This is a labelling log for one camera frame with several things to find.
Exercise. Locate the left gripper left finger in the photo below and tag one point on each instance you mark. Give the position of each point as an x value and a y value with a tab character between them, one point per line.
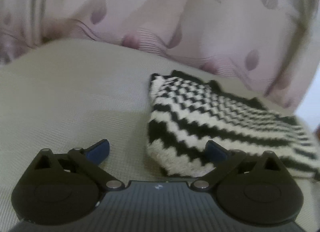
60	188

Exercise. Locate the pink patterned curtain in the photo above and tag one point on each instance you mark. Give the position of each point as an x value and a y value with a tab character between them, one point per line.
272	46

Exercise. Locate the grey woven mattress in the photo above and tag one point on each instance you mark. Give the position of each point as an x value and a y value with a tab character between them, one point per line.
73	93

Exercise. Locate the black white striped knit garment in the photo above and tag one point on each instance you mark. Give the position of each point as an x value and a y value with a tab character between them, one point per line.
187	112

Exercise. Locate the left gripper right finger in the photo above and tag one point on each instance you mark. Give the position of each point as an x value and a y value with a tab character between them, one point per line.
250	189

